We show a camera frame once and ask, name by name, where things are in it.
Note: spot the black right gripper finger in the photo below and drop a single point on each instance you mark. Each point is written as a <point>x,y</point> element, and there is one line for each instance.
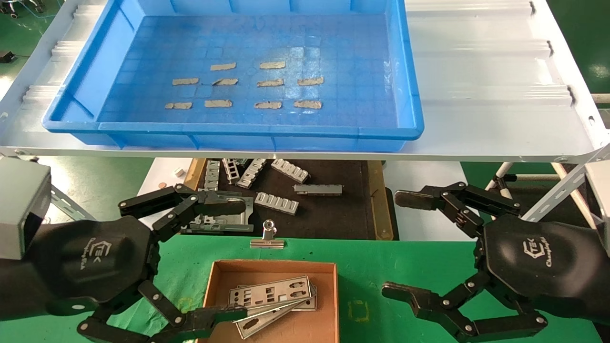
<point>452,200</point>
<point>429,302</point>

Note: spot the blue plastic tray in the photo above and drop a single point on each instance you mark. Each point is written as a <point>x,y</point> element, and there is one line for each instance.
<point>333,57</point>

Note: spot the small black floor box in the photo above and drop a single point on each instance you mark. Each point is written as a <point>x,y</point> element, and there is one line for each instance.
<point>5,56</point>

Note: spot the black office chair base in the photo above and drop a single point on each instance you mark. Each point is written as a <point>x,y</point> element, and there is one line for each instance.
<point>19,7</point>

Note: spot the short white rack pipe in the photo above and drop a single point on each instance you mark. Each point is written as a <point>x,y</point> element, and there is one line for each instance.
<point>533,177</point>

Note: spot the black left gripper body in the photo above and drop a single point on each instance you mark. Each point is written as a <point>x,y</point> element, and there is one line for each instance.
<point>95,259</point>

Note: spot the green table cloth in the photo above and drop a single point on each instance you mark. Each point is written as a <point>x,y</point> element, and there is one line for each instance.
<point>371,267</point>

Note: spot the white perforated shelf brace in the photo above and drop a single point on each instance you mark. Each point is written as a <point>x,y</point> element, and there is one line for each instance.
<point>572,193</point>

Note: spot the grey flat metal bar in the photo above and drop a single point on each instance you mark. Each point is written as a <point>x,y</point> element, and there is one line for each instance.
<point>318,189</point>

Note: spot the narrow grey metal frame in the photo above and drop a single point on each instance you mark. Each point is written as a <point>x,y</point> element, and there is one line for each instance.
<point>189,227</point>

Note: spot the white rack leg pipe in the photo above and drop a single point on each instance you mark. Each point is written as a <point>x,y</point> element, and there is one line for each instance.
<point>499,175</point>

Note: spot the large grey metal plate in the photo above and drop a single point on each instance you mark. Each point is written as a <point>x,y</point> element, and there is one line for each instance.
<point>233,224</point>

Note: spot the silver binder clip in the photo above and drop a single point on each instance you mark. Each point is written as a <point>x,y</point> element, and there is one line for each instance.
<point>268,236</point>

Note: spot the white perforated shelf leg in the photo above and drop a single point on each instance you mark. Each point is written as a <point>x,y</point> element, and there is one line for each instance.
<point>66,202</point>
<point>562,186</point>

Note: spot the small white cube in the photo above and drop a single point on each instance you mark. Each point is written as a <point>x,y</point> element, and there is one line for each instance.
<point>179,171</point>

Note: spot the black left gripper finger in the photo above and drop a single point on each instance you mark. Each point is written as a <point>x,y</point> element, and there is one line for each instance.
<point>209,317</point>
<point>217,206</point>

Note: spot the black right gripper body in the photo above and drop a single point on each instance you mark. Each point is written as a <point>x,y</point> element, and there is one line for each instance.
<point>538,257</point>

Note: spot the long white rack pipe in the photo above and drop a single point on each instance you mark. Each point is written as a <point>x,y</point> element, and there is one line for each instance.
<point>504,191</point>

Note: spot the open brown cardboard box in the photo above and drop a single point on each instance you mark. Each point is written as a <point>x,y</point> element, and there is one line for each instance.
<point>281,269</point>

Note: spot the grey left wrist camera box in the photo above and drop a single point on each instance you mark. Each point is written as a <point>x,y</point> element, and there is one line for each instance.
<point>21,207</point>

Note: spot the wooden tray black mat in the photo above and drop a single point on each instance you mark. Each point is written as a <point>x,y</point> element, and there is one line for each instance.
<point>343,214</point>

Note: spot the white metal shelf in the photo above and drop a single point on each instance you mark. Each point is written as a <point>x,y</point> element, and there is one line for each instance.
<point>476,71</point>

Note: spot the grey slotted metal bracket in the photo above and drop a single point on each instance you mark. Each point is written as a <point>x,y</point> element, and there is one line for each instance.
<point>276,203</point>
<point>212,174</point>
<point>251,172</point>
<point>231,169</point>
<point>290,170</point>

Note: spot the grey tape patch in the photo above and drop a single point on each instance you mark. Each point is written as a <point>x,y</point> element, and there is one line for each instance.
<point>272,65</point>
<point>223,66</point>
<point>225,82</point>
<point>185,81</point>
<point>270,83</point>

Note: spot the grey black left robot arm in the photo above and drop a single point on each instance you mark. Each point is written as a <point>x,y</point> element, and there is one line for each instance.
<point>12,288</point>

